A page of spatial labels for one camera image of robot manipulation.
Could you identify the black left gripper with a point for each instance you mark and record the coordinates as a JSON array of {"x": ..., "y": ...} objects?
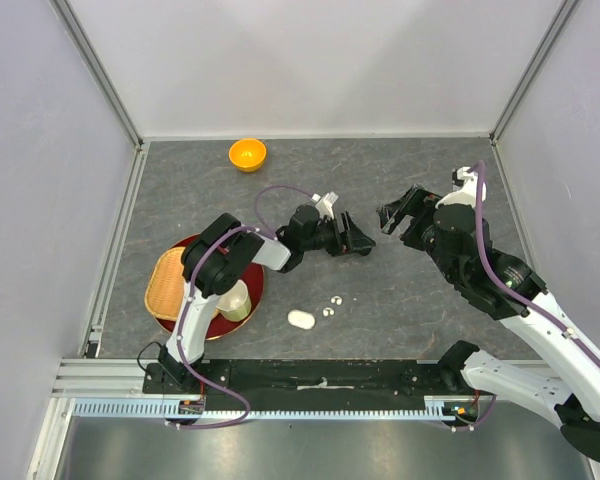
[{"x": 352, "y": 239}]

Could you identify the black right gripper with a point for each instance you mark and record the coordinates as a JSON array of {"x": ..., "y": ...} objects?
[{"x": 417, "y": 201}]

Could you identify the white earbud charging case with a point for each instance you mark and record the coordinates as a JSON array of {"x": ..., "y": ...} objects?
[{"x": 301, "y": 319}]

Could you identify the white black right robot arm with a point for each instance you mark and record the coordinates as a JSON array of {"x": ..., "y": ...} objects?
[{"x": 451, "y": 230}]

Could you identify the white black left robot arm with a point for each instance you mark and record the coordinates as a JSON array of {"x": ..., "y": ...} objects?
[{"x": 214, "y": 263}]

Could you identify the pale green plastic cup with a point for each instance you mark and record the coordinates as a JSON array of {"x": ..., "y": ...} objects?
[{"x": 235, "y": 305}]

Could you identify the orange plastic bowl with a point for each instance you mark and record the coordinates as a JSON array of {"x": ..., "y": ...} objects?
[{"x": 248, "y": 154}]

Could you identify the round red lacquer tray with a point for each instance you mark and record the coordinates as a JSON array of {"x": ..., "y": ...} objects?
[{"x": 254, "y": 277}]

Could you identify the woven bamboo mat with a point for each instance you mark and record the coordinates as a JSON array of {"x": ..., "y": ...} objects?
[{"x": 165, "y": 290}]

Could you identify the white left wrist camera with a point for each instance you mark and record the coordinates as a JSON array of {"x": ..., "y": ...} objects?
[{"x": 324, "y": 204}]

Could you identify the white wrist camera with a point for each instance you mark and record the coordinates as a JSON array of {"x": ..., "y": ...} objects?
[
  {"x": 464, "y": 188},
  {"x": 324, "y": 204}
]

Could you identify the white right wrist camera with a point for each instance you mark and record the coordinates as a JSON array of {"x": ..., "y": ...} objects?
[{"x": 464, "y": 188}]

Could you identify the white slotted cable duct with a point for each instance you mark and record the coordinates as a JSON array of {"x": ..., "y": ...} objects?
[{"x": 433, "y": 410}]

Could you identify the aluminium frame rails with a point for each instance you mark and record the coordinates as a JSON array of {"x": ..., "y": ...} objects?
[{"x": 98, "y": 378}]

